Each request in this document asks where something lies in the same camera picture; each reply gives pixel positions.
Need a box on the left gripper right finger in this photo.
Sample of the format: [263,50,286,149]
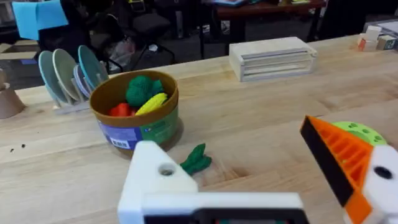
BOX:
[300,114,398,224]

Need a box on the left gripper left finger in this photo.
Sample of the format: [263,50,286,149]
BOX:
[117,139,199,224]

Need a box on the green toy vegetable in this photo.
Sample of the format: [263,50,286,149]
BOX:
[179,142,213,177]

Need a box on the green disc with holes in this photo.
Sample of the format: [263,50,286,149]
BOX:
[331,121,388,147]

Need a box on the brown tub with toy vegetables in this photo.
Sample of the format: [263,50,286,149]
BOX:
[89,70,184,158]

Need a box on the clear peg plate rack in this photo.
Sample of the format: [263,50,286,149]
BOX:
[52,77,103,114]

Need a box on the heap of toy blocks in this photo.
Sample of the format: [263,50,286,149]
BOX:
[356,24,398,52]

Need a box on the small violet-blue plate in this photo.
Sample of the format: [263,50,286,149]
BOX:
[73,64,91,99]

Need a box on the teal plate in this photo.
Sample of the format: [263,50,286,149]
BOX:
[77,44,110,91]

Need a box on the pale green plate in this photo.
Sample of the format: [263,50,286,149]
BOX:
[52,48,82,101]

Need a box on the grey-green plate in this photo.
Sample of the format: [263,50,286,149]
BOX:
[38,50,68,104]

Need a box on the black office chair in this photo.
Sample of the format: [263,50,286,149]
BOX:
[115,0,175,71]

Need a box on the brown cardboard cup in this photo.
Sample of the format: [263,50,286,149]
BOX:
[0,68,26,120]

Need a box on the dark red-brown table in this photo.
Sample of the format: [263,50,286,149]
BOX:
[198,0,328,60]

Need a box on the blue sheet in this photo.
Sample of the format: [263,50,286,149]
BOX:
[11,0,70,41]

